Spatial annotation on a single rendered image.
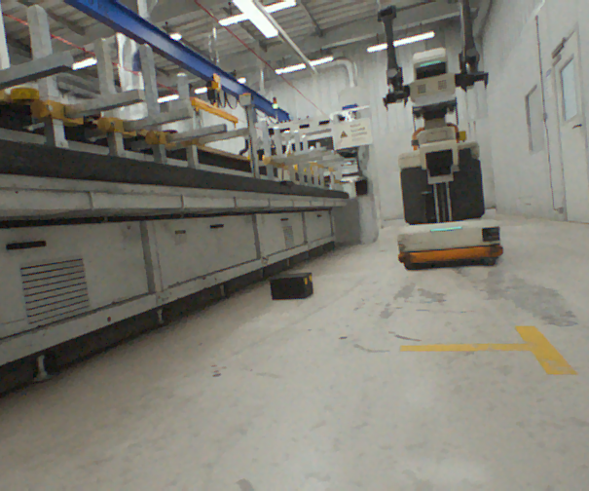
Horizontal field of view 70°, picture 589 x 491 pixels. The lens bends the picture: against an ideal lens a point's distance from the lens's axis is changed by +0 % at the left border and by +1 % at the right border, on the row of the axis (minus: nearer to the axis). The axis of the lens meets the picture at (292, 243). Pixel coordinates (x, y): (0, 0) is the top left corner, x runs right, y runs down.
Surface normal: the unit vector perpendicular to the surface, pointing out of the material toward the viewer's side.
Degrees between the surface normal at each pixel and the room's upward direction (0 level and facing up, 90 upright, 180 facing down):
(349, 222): 90
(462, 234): 90
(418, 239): 90
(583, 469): 0
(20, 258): 90
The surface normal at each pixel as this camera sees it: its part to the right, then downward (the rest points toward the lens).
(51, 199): 0.94, -0.10
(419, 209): -0.32, 0.09
